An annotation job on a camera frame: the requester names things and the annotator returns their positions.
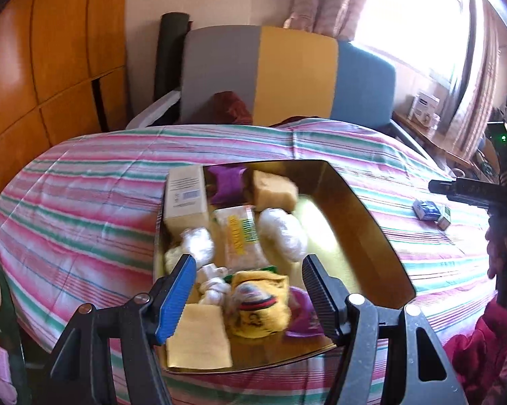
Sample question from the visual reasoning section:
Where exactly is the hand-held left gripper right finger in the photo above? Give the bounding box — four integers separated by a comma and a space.
302, 254, 467, 405

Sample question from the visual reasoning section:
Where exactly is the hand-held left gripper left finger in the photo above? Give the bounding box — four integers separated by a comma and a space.
43, 254, 197, 405

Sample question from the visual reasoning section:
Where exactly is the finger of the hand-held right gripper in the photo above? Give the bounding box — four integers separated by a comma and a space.
428, 177, 496, 209

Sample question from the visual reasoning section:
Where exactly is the purple packet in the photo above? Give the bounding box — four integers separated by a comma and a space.
206, 164, 248, 203
285, 286, 323, 338

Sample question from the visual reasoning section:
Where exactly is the white knotted cloth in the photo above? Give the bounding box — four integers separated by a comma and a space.
195, 264, 232, 305

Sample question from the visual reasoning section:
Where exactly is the small green white box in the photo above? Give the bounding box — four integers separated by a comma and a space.
436, 205, 452, 231

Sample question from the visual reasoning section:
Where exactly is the blue tissue pack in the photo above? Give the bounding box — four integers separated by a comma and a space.
413, 199, 442, 221

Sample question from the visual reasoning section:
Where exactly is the yellow sponge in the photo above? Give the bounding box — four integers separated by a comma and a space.
251, 170, 300, 212
166, 304, 234, 370

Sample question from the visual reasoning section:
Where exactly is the white plastic bag ball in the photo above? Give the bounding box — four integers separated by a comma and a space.
257, 208, 308, 262
165, 227, 215, 271

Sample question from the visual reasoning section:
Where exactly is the gold tin box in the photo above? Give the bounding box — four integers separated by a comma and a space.
153, 159, 417, 375

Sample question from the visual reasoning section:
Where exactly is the yellow plush toy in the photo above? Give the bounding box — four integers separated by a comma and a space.
226, 272, 291, 339

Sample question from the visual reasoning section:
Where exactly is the green label snack packet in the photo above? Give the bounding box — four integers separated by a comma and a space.
211, 205, 277, 275

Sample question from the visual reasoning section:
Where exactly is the cream paper carton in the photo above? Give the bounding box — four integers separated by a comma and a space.
163, 164, 212, 239

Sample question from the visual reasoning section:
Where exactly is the person's right hand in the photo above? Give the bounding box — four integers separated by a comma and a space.
485, 223, 500, 280

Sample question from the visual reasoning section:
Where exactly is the wooden side table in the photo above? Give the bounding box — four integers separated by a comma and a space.
392, 112, 477, 169

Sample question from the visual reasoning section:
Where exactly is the striped beige curtain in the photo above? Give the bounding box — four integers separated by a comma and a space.
451, 0, 503, 161

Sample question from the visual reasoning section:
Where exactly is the white printed carton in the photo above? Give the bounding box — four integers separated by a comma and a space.
408, 91, 441, 127

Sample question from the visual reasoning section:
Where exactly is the striped tablecloth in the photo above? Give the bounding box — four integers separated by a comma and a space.
0, 118, 503, 405

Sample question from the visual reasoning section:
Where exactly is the person's red clothing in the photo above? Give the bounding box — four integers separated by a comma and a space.
443, 299, 507, 405

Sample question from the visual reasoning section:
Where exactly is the window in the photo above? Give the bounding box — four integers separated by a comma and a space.
355, 0, 477, 89

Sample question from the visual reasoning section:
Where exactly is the pink plastic toy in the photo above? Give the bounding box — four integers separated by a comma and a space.
0, 346, 18, 393

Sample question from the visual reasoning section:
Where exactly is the dark red cushion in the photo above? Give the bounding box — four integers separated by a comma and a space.
213, 91, 254, 126

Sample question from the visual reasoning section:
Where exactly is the grey yellow blue armchair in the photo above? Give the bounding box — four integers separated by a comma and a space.
124, 25, 431, 153

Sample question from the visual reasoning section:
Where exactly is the pink patterned curtain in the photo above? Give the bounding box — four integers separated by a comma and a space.
285, 0, 376, 43

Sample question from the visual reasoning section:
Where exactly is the black rolled mat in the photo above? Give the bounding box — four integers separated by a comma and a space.
153, 12, 192, 102

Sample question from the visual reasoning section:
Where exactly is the wooden wardrobe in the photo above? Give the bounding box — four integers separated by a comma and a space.
0, 0, 130, 216

